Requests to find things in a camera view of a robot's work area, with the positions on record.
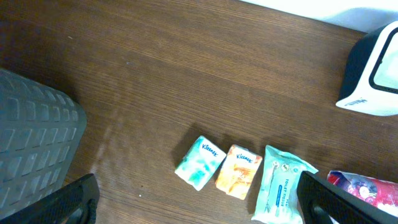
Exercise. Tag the teal toilet tissue pack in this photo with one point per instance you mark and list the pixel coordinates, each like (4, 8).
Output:
(277, 200)

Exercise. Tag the white black barcode scanner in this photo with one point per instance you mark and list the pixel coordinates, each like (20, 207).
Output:
(370, 80)

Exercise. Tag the red purple tissue pack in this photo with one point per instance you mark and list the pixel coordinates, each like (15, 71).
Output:
(379, 193)

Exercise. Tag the orange Kleenex tissue pack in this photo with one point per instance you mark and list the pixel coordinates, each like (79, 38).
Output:
(238, 171)

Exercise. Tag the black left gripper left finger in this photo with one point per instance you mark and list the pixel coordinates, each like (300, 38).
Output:
(74, 203)

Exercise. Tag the green Kleenex tissue pack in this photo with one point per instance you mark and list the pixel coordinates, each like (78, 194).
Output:
(200, 163)

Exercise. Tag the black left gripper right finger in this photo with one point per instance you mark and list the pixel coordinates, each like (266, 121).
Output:
(322, 202)

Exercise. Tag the dark grey plastic basket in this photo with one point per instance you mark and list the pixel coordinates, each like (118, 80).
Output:
(41, 129)

